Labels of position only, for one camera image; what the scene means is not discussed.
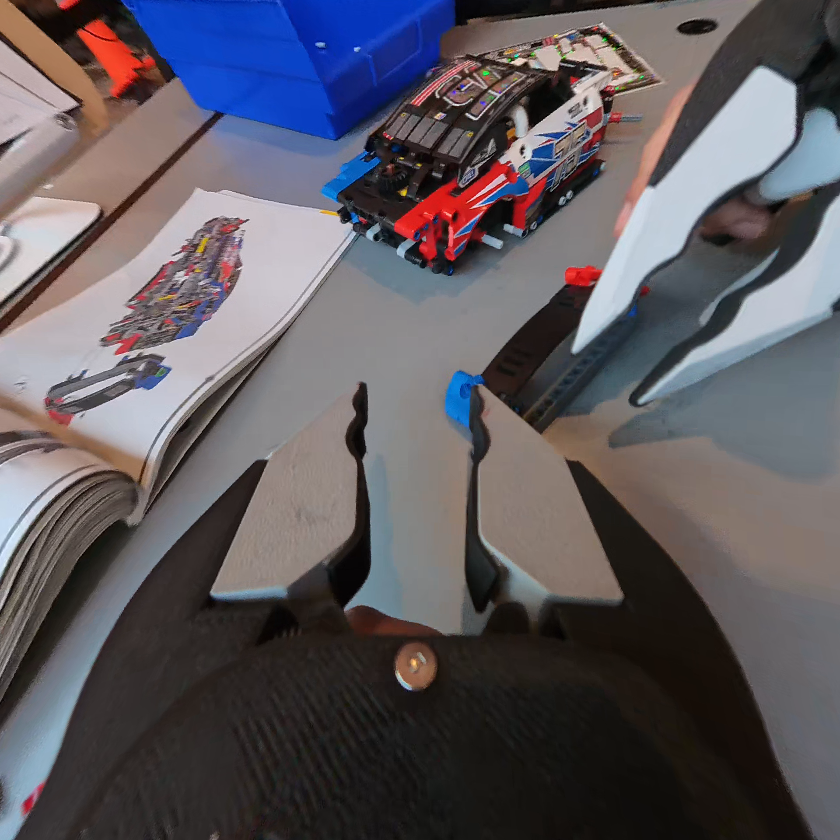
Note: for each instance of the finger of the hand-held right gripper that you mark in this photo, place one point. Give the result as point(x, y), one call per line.
point(656, 249)
point(787, 302)

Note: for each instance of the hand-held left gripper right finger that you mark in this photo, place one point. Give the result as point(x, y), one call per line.
point(538, 525)

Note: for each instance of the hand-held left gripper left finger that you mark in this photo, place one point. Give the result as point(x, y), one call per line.
point(295, 518)

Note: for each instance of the long dark toy beam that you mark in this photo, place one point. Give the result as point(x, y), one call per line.
point(571, 374)

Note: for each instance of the black panel toy brick assembly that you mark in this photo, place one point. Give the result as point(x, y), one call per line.
point(531, 348)

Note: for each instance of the grey desk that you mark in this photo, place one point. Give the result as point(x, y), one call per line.
point(407, 308)

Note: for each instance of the person's right hand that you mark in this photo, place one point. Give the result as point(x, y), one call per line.
point(738, 223)

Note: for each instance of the red blue toy brick car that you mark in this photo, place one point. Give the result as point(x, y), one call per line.
point(459, 164)

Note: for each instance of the open building instruction booklet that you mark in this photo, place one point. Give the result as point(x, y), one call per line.
point(229, 295)

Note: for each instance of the white rounded tray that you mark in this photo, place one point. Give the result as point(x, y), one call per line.
point(46, 236)

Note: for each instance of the pile of loose toy bricks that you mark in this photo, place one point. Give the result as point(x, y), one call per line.
point(31, 799)

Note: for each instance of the white adjoining table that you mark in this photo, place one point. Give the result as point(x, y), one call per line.
point(118, 164)

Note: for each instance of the blue box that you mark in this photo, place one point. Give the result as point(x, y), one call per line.
point(295, 52)

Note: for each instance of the printed instruction sheet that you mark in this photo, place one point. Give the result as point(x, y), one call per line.
point(26, 98)

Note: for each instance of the orange toy part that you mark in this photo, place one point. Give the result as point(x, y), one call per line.
point(111, 52)

